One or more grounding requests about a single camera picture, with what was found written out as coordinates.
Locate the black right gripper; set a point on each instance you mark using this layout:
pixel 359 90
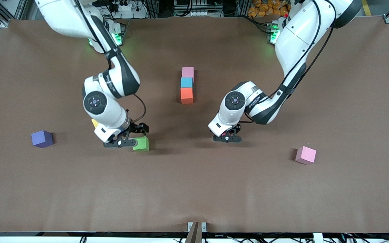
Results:
pixel 137 128

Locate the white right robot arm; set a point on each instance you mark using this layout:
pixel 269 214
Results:
pixel 113 114

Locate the purple foam block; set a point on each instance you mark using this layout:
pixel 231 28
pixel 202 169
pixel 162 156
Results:
pixel 41 137

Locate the green foam block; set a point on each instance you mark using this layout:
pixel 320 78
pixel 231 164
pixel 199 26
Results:
pixel 143 144

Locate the blue foam block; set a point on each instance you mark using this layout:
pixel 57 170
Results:
pixel 186 82

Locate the yellow foam block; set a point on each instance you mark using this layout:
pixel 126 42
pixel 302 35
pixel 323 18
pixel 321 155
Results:
pixel 95 123

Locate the small metal bracket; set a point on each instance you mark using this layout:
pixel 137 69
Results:
pixel 204 226

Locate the tan mounting bar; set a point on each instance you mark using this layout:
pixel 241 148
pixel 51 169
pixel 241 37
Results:
pixel 193 234

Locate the brown table cover sheet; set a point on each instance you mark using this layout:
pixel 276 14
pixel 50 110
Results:
pixel 194 189

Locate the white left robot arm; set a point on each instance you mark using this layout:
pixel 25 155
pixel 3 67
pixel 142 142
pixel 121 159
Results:
pixel 295 44

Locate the pink foam block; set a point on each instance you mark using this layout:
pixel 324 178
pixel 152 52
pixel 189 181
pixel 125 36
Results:
pixel 188 72
pixel 306 154

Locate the orange snack packets pile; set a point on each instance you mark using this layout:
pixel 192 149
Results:
pixel 262 8

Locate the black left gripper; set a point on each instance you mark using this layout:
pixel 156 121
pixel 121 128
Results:
pixel 237 129

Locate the white power strip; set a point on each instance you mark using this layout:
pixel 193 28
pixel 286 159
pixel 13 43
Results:
pixel 130 13

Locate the white socket bar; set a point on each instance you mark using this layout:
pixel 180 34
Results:
pixel 189 13

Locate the orange foam block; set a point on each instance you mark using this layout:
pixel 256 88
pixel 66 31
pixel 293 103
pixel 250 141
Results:
pixel 186 95

